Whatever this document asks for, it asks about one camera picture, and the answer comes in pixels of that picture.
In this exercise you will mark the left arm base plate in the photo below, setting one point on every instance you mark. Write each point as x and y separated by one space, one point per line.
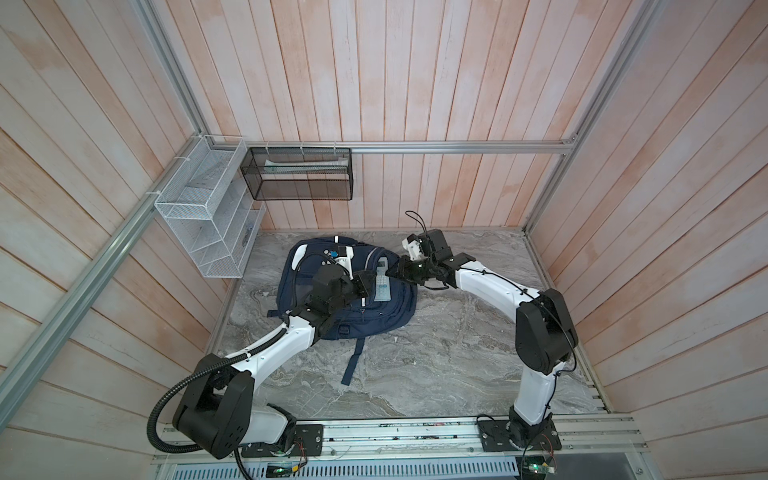
303 439

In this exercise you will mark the aluminium wall rail frame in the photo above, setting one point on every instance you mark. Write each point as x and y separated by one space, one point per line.
455 109

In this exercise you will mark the aluminium front rail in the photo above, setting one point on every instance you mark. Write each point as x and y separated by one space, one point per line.
442 437

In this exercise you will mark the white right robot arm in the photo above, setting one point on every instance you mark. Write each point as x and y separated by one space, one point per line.
545 336

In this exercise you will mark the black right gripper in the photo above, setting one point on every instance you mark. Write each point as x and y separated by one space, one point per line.
402 269

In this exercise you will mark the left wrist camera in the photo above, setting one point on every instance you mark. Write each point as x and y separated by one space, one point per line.
342 255

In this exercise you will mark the navy blue student backpack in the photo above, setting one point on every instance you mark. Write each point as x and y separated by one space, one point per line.
363 318

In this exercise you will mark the black mesh basket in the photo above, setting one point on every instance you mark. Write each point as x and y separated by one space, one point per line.
299 173

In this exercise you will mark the white wire mesh shelf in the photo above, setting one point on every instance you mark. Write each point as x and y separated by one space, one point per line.
207 205

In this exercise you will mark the light blue calculator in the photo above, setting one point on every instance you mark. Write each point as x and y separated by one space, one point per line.
382 281

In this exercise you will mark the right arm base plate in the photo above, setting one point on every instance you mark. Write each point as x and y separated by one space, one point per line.
498 435

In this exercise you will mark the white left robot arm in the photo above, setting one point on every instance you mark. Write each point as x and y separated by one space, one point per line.
216 411

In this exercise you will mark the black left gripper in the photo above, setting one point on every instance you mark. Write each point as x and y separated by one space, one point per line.
364 286

